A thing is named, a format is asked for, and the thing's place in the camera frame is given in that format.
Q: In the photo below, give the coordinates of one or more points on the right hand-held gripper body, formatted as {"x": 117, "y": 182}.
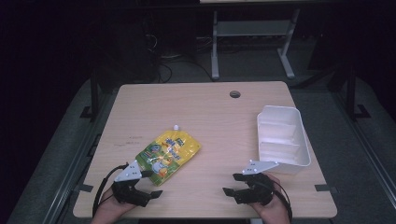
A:
{"x": 257, "y": 186}

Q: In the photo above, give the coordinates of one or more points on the person's right hand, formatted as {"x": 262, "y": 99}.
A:
{"x": 274, "y": 208}

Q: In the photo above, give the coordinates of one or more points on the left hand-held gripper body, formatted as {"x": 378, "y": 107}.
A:
{"x": 129, "y": 189}

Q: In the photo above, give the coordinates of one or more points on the white metal table frame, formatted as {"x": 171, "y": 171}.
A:
{"x": 249, "y": 28}

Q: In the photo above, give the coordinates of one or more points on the black metal stand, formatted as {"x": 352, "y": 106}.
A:
{"x": 94, "y": 99}
{"x": 352, "y": 99}

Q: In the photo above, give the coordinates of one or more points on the person's left hand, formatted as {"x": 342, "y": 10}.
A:
{"x": 109, "y": 209}

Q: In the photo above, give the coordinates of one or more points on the black tape strip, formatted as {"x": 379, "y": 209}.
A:
{"x": 322, "y": 187}
{"x": 86, "y": 188}

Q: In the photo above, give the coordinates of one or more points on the yellow spouted drink pouch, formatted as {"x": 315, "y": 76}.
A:
{"x": 168, "y": 154}

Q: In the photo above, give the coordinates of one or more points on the white plastic divided bin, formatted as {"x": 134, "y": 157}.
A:
{"x": 281, "y": 140}

